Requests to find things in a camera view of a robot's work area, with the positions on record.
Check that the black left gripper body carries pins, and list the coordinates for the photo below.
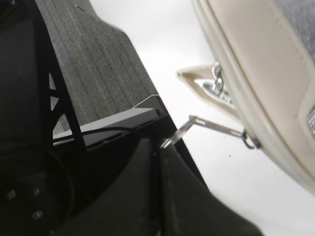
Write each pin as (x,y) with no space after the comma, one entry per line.
(41,190)

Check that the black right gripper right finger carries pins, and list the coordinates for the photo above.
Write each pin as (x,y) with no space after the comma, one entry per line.
(190,209)

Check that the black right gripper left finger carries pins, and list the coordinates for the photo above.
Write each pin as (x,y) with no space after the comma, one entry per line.
(126,208)

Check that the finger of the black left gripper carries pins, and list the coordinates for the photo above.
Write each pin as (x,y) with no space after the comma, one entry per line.
(102,70)

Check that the silver zipper pull with ring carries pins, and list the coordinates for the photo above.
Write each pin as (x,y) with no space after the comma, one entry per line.
(250,142)

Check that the cream zippered bag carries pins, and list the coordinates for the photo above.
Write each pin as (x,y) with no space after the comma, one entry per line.
(263,75)

